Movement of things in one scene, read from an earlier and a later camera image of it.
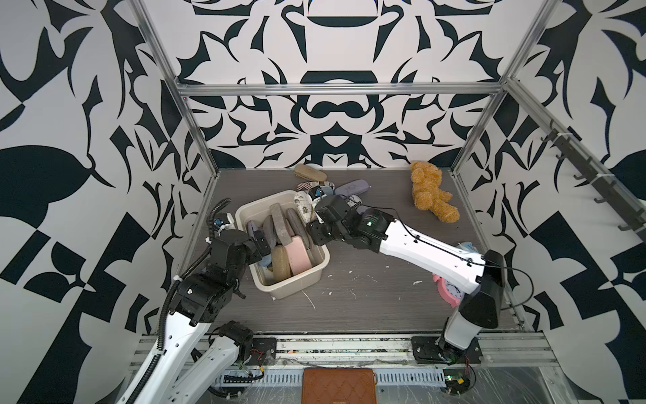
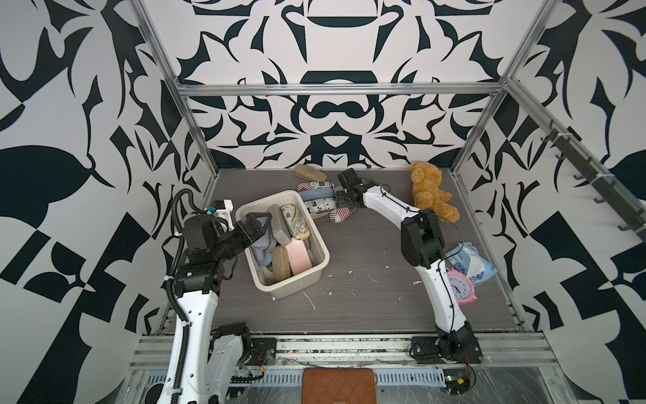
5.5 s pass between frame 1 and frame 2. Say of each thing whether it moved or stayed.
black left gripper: moved
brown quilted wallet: stayed
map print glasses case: moved
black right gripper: moved
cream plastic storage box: stayed
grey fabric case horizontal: stayed
